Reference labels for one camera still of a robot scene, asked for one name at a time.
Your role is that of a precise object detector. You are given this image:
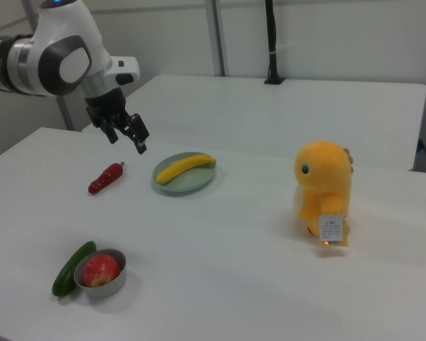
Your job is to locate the black cable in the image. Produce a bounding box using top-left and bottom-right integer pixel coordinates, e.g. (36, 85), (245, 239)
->
(417, 139), (426, 174)

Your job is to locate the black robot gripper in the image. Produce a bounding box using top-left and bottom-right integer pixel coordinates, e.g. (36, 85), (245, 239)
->
(84, 88), (151, 155)

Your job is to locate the pale green plate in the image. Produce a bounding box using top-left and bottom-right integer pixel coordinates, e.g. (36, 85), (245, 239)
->
(152, 151), (218, 196)

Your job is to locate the small metal bowl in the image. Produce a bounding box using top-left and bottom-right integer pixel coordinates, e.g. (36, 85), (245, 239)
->
(73, 248), (127, 298)

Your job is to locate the red chili pepper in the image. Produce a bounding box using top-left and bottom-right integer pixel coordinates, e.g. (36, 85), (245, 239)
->
(88, 161), (126, 195)

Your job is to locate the yellow banana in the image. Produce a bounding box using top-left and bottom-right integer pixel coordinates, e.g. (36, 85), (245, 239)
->
(155, 153), (217, 185)

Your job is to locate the white paper hang tag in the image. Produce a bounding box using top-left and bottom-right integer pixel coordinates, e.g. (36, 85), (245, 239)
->
(318, 214), (344, 246)

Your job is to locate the grey aluminium frame post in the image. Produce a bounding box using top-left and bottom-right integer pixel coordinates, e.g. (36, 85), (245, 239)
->
(211, 0), (229, 77)

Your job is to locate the red apple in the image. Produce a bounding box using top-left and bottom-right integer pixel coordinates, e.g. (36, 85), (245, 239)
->
(82, 253), (121, 288)

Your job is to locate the black camera pole stand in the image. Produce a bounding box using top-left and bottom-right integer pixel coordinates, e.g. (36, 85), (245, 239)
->
(263, 0), (287, 85)

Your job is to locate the yellow plush toy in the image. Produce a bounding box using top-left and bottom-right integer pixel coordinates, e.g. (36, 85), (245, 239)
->
(293, 140), (354, 246)

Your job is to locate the green cucumber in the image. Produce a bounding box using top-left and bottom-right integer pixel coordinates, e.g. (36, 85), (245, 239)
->
(51, 240), (98, 298)

